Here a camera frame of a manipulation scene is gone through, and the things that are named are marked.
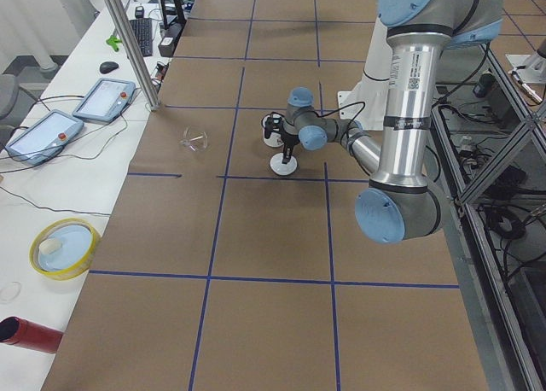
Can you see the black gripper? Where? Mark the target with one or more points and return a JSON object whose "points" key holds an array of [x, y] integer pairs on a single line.
{"points": [[289, 139]]}

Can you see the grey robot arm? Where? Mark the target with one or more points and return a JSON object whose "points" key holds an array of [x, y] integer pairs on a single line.
{"points": [[400, 202]]}

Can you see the clear plastic funnel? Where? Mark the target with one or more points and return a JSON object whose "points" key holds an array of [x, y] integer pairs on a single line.
{"points": [[194, 139]]}

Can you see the white enamel mug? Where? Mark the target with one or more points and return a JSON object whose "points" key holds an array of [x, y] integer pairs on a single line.
{"points": [[275, 141]]}

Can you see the brown paper table cover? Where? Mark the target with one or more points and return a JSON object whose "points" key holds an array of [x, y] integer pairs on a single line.
{"points": [[215, 274]]}

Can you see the black box device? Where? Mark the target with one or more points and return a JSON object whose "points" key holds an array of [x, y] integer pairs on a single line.
{"points": [[169, 41]]}

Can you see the far teach pendant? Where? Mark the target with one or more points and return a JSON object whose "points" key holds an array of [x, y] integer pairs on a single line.
{"points": [[106, 100]]}

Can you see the teach pendant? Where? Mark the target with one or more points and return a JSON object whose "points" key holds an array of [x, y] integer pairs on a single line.
{"points": [[106, 100], [45, 139]]}

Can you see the black keyboard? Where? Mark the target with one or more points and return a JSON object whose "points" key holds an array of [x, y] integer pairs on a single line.
{"points": [[143, 31]]}

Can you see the black computer mouse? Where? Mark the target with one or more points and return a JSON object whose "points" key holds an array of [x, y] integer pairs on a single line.
{"points": [[108, 67]]}

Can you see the green plastic object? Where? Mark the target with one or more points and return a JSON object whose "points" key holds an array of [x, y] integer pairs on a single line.
{"points": [[113, 41]]}

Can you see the near teach pendant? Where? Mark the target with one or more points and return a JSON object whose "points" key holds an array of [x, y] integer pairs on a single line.
{"points": [[45, 139]]}

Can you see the yellow tape roll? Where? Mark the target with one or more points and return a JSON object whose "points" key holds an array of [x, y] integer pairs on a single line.
{"points": [[65, 249]]}

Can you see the red cylinder tube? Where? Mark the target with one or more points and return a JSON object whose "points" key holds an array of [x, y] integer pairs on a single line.
{"points": [[20, 332]]}

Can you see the white camera stand base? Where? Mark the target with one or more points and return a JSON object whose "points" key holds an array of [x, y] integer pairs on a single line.
{"points": [[367, 100]]}

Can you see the aluminium frame post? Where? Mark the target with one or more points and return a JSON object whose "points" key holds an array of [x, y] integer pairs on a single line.
{"points": [[118, 13]]}

